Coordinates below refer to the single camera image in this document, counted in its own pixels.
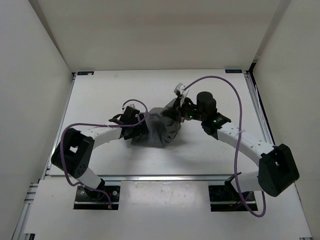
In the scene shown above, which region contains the wrist white camera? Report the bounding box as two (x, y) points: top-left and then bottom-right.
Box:
(121, 103), (137, 114)
(173, 83), (189, 107)

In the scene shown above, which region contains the blue label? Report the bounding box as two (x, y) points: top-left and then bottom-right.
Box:
(77, 71), (95, 76)
(225, 69), (243, 74)

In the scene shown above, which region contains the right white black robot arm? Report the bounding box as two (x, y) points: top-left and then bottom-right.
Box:
(164, 90), (300, 200)

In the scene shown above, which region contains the aluminium frame rail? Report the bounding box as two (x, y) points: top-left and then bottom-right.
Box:
(243, 70), (313, 238)
(11, 72), (77, 240)

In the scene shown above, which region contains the right aluminium frame rail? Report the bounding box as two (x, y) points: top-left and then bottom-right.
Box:
(243, 70), (313, 238)

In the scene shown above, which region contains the grey pleated skirt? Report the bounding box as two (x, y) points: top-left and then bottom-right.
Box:
(130, 99), (181, 148)

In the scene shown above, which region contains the right blue label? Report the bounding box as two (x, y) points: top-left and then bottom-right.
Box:
(225, 69), (243, 74)

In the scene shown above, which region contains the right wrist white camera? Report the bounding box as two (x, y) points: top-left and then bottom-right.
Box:
(173, 83), (189, 107)

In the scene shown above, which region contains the aluminium front rail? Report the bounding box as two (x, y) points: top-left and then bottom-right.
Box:
(41, 174), (241, 183)

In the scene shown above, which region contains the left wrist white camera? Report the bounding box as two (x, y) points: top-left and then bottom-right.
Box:
(121, 103), (137, 114)

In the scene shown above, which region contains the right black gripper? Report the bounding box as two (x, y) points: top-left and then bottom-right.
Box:
(162, 96), (205, 124)

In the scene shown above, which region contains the left blue label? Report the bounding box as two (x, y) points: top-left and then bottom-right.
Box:
(77, 71), (95, 76)

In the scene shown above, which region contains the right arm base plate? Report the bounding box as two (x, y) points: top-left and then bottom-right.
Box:
(208, 175), (248, 212)

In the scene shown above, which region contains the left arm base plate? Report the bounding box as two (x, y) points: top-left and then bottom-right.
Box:
(73, 183), (121, 211)

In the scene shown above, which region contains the left aluminium frame rail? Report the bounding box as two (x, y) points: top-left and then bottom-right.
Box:
(11, 72), (77, 240)

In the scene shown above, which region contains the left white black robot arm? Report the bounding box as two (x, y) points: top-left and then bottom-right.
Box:
(51, 105), (149, 201)

